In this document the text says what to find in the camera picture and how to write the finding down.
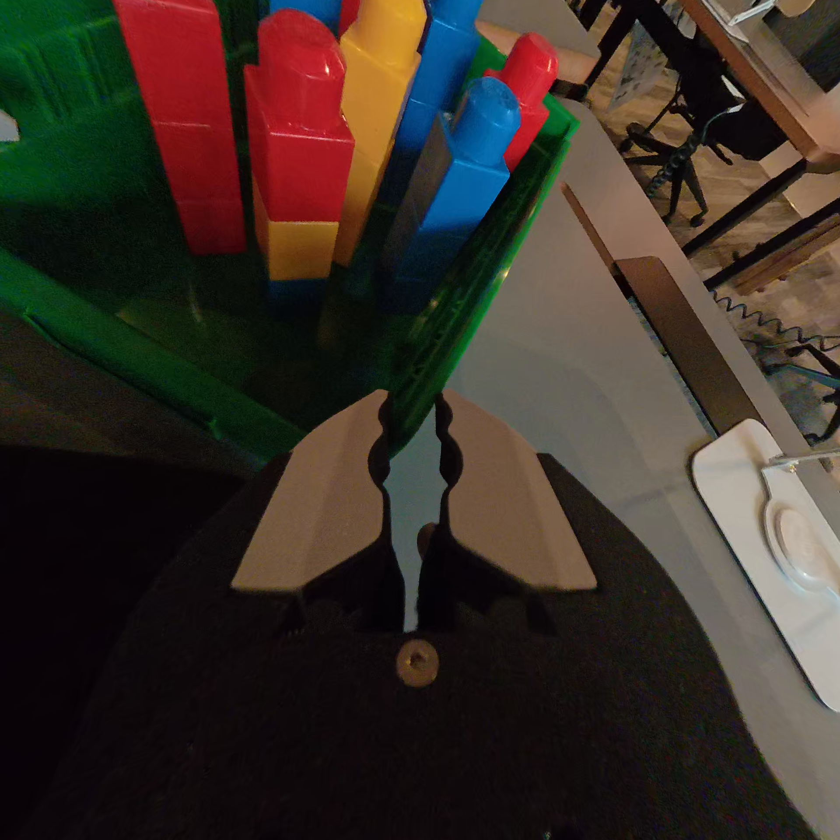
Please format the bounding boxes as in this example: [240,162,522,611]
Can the black office chair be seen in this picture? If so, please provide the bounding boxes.
[620,66,746,227]

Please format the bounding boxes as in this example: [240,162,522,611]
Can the coiled cable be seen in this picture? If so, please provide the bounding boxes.
[712,292,824,352]

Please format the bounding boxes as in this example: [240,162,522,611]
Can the wooden desk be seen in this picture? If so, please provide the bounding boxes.
[679,0,840,290]

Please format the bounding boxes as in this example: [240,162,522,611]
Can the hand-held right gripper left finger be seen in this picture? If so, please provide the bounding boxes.
[231,388,404,618]

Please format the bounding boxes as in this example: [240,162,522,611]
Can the black round pad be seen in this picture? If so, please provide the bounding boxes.
[0,446,257,657]

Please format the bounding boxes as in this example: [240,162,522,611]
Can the green plastic bin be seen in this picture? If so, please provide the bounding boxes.
[0,0,580,463]

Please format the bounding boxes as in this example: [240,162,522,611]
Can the white poster stand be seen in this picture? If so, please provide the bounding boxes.
[692,419,840,713]

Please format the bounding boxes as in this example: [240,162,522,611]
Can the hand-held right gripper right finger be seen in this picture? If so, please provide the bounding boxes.
[416,390,598,618]

